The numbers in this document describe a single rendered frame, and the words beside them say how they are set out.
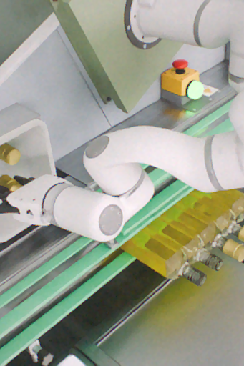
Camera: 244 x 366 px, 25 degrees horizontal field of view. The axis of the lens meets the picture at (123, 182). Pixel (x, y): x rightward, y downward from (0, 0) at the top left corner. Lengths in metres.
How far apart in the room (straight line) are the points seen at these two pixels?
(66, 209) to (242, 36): 0.45
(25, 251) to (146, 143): 0.47
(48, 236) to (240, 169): 0.55
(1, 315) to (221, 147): 0.56
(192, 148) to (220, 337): 0.54
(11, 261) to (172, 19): 0.59
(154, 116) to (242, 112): 0.66
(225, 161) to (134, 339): 0.57
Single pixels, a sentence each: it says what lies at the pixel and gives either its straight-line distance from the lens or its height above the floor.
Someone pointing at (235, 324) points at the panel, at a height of 1.20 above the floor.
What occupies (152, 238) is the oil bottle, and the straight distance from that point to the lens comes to 1.21.
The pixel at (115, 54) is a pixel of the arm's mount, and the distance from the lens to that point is 1.18.
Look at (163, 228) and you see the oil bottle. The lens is 1.24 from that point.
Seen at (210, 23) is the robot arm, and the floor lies 1.01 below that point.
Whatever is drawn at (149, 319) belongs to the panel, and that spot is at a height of 1.05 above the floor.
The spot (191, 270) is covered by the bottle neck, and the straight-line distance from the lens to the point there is 1.16.
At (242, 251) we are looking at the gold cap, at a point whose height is 1.16.
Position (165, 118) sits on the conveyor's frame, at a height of 0.83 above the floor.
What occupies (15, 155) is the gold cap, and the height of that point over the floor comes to 0.81.
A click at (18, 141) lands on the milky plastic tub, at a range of 1.14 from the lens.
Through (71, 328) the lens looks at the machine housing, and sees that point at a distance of 1.31.
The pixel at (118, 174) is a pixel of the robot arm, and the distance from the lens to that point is 0.85.
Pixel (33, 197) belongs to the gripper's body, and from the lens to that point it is 0.96.
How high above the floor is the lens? 1.61
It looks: 36 degrees down
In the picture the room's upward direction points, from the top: 119 degrees clockwise
